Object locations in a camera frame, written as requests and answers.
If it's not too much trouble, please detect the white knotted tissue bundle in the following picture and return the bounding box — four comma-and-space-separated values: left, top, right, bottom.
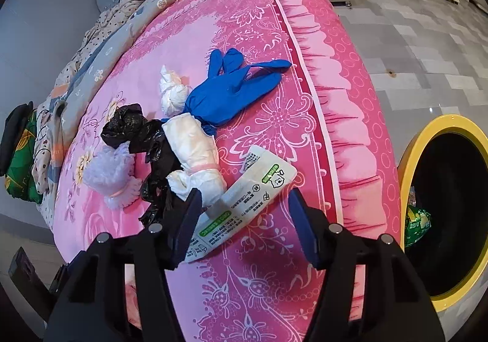
158, 65, 190, 116

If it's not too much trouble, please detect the dark cloth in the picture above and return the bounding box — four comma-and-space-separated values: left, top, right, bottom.
0, 102, 35, 177

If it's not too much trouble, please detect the green leaf print cloth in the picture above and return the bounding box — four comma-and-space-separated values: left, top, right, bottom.
4, 109, 42, 205

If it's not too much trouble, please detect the blue rubber glove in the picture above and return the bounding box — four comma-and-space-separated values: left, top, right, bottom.
162, 48, 292, 137

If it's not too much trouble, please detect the floral patchwork quilt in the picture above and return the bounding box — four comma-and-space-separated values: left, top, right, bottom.
32, 0, 229, 213

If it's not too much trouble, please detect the yellow rimmed black trash bin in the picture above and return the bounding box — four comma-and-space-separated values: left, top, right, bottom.
396, 114, 488, 313

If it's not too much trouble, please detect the pink floral bedspread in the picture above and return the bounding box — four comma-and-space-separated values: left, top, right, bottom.
49, 0, 403, 342

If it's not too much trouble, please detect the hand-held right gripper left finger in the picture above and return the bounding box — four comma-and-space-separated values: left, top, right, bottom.
44, 187, 203, 342

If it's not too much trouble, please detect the green snack packet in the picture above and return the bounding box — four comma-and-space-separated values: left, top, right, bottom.
404, 205, 432, 247

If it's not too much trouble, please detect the white diaper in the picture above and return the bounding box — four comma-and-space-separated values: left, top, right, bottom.
162, 113, 227, 209

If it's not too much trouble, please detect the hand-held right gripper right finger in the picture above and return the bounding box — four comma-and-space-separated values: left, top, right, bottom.
288, 187, 447, 342

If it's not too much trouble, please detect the black plastic bag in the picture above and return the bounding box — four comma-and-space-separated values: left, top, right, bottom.
101, 103, 184, 224

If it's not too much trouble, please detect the white wipes packet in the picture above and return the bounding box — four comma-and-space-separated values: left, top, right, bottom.
185, 144, 298, 262

